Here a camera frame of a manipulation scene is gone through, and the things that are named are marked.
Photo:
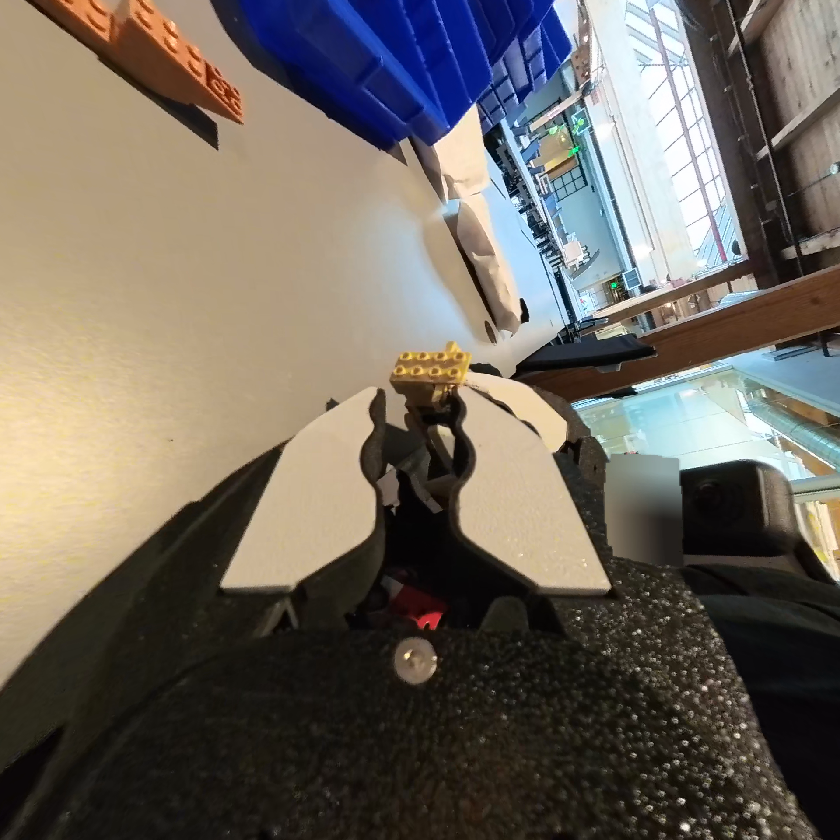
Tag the grey desk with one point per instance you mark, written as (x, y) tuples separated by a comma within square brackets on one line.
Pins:
[(164, 295)]

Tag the blue plastic bin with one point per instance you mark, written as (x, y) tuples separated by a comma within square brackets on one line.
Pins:
[(328, 52)]

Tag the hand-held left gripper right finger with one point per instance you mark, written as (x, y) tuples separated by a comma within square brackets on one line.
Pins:
[(531, 512)]

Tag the brown and tan brick assembly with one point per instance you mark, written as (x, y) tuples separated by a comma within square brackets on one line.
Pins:
[(426, 374)]

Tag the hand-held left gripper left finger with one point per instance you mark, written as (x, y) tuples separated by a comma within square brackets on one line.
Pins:
[(302, 512)]

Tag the brown wedge brick piece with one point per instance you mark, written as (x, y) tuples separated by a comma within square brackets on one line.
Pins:
[(151, 59)]

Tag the wooden beam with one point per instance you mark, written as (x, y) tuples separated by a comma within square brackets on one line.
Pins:
[(722, 321)]

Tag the person's dark clothing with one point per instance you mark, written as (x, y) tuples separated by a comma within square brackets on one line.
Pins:
[(774, 643)]

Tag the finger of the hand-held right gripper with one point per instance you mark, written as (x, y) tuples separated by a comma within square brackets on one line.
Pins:
[(525, 407)]

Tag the white crumpled paper bag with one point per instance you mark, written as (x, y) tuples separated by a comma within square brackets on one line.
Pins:
[(489, 275)]

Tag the metal duct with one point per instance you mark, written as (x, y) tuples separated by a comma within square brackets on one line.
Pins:
[(807, 426)]

